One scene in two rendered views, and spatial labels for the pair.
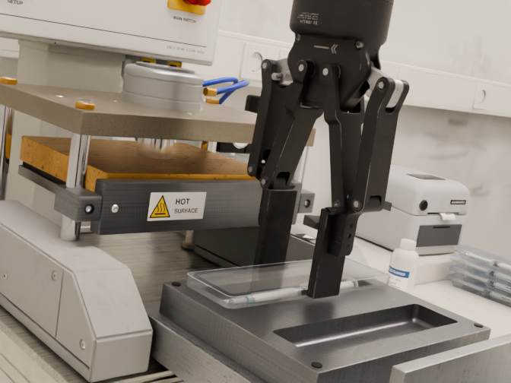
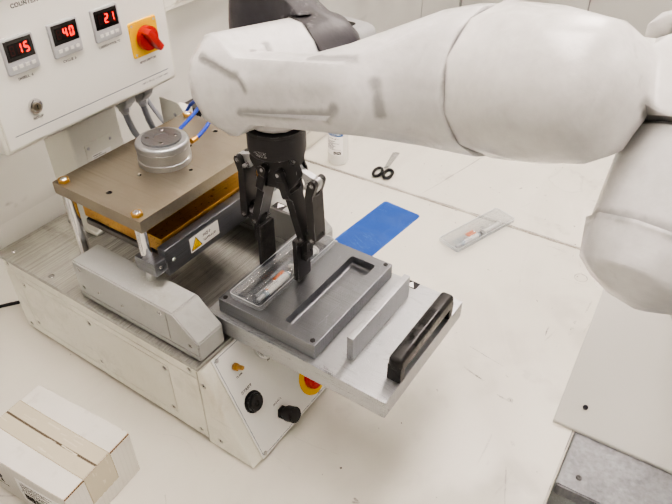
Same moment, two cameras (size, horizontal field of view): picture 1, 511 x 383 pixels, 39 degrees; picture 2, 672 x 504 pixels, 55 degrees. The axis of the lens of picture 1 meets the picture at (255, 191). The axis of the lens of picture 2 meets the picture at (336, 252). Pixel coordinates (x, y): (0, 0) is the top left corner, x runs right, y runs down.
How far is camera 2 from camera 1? 0.46 m
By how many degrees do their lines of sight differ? 30
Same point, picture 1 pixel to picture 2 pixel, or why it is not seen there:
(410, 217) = not seen: hidden behind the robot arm
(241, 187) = (235, 203)
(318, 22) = (266, 157)
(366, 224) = not seen: hidden behind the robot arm
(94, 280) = (183, 312)
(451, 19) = not seen: outside the picture
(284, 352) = (295, 336)
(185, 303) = (235, 309)
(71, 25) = (78, 109)
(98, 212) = (166, 266)
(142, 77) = (152, 157)
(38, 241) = (137, 289)
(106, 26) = (100, 95)
